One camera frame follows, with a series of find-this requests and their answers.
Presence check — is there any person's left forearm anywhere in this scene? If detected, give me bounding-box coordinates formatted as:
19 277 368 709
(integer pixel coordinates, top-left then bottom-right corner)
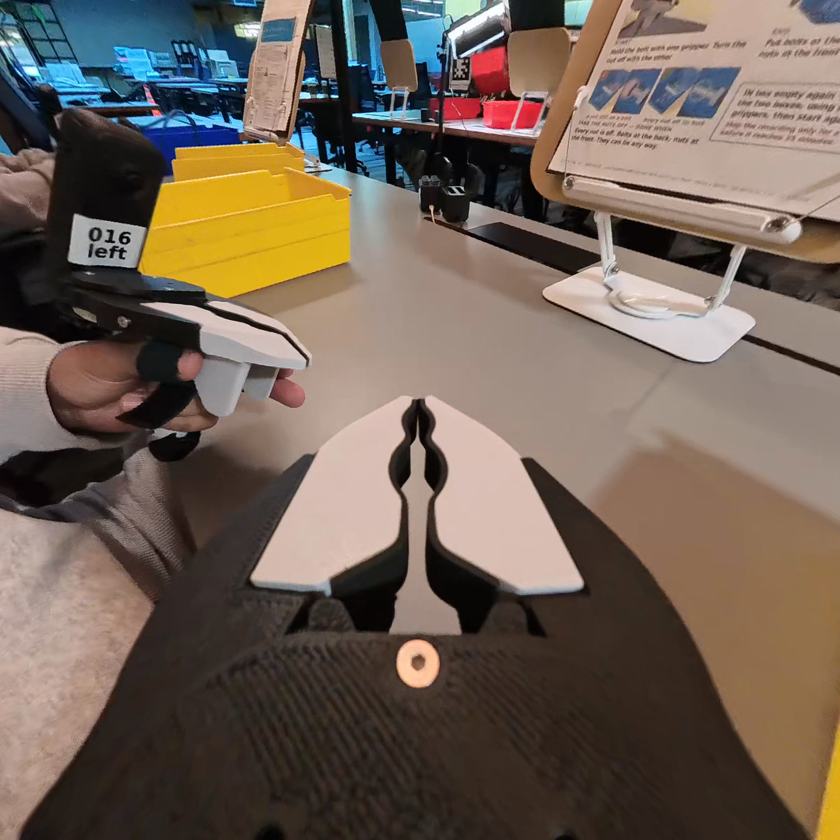
0 325 158 467

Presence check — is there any black desk cable cover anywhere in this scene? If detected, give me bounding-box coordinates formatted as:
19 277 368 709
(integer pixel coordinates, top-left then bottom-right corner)
427 220 605 277

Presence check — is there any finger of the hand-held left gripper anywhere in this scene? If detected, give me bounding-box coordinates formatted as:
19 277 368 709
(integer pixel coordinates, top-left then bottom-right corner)
141 302 309 370
206 300 312 362

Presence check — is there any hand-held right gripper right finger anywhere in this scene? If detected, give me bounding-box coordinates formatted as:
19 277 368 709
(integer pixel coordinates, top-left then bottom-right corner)
420 395 585 597

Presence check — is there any white light bar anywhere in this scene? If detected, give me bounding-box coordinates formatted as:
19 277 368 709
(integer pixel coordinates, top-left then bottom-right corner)
449 3 509 56

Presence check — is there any white instruction sheet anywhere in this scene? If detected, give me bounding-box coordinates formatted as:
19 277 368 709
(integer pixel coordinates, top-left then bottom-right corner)
548 0 840 221

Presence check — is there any grey desk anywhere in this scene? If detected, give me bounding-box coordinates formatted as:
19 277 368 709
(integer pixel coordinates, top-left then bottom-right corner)
151 161 840 840

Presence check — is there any blue plastic bin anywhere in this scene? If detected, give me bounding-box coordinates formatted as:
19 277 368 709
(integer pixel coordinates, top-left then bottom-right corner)
141 125 240 175

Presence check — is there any person's left hand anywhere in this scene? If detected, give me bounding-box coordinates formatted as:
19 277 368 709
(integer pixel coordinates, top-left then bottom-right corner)
47 341 306 434

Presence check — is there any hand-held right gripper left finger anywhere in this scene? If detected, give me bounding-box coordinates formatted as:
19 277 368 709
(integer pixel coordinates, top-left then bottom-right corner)
249 395 421 595

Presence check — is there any wooden work table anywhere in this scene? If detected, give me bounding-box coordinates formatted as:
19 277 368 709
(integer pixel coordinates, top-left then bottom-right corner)
353 110 546 148

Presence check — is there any document stand with white base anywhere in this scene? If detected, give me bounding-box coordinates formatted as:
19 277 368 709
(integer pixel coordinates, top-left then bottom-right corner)
379 39 419 119
530 0 840 363
243 0 316 147
507 28 572 129

